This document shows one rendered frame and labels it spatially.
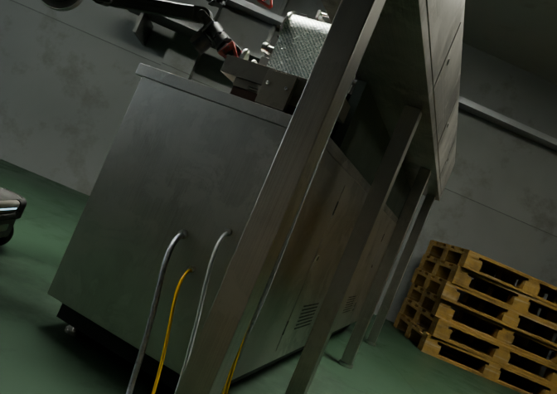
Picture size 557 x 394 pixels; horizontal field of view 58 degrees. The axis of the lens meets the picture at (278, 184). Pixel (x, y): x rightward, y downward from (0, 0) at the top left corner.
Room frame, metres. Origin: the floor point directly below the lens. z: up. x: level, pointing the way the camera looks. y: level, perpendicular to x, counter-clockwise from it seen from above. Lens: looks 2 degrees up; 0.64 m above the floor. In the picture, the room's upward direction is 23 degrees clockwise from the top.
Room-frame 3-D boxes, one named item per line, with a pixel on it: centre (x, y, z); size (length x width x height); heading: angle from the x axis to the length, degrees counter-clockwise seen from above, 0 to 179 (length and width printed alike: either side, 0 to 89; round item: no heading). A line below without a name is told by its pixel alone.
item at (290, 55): (1.73, 0.09, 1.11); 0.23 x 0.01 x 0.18; 69
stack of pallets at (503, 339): (4.66, -2.24, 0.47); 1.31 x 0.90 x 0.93; 93
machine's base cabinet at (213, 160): (2.70, -0.20, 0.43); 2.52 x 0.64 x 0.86; 159
